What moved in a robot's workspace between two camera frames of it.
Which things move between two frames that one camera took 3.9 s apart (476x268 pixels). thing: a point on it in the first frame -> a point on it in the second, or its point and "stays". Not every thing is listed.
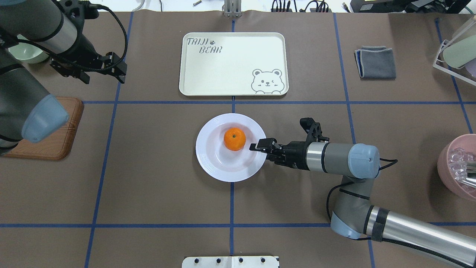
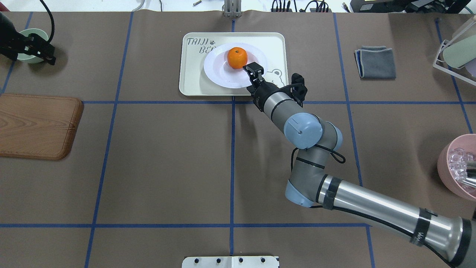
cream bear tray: (233, 64) stays
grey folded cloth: (375, 62) stays
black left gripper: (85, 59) -> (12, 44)
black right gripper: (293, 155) -> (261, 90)
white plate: (221, 162) -> (217, 68)
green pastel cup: (457, 53) stays
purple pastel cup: (470, 66) stays
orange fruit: (234, 139) -> (237, 57)
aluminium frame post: (232, 8) stays
